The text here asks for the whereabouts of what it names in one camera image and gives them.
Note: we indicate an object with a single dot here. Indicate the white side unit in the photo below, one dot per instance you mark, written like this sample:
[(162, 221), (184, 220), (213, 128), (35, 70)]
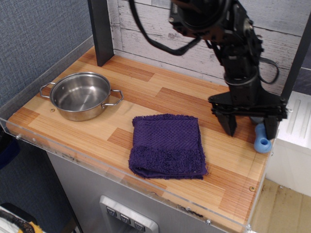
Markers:
[(290, 162)]

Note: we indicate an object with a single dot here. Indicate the dark right vertical post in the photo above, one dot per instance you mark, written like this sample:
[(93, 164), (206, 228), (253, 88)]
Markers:
[(297, 63)]

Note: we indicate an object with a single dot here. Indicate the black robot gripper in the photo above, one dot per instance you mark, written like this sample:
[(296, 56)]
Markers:
[(250, 100)]

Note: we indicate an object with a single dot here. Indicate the blue grey plastic spoon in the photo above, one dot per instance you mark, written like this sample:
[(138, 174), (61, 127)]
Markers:
[(261, 144)]

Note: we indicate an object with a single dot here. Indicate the stainless steel pot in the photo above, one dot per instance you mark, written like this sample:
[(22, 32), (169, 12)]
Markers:
[(81, 96)]

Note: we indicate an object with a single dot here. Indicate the yellow black object bottom left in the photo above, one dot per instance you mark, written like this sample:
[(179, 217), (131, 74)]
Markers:
[(15, 220)]

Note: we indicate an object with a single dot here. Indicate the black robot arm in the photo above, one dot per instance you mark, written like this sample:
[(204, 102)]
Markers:
[(226, 28)]

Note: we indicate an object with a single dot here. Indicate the silver button panel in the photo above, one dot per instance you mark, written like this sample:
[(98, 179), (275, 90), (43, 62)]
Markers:
[(131, 221)]

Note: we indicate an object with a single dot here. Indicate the dark vertical post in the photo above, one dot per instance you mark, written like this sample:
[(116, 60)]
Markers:
[(101, 30), (297, 63)]

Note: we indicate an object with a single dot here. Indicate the silver toy fridge cabinet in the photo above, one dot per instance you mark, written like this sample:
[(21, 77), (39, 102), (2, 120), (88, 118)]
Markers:
[(177, 206)]

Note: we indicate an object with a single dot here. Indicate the purple folded towel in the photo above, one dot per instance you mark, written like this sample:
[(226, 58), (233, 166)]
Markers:
[(167, 147)]

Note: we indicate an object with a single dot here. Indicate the clear acrylic edge guard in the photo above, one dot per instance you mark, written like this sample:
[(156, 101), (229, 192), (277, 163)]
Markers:
[(235, 171)]

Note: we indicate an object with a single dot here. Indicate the dark left vertical post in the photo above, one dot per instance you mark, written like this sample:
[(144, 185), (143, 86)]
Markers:
[(101, 30)]

